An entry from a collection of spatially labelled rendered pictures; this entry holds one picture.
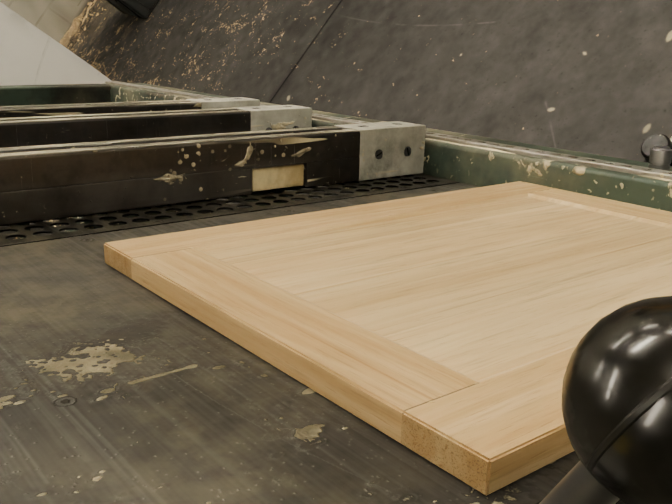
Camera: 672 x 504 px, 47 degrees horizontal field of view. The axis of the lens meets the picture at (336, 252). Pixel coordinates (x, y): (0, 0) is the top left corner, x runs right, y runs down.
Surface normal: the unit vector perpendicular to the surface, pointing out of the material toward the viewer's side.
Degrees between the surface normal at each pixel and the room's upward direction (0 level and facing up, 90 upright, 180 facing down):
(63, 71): 90
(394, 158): 90
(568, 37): 0
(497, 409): 55
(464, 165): 35
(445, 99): 0
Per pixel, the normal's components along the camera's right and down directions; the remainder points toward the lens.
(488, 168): -0.78, 0.15
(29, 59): 0.52, 0.39
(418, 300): 0.03, -0.96
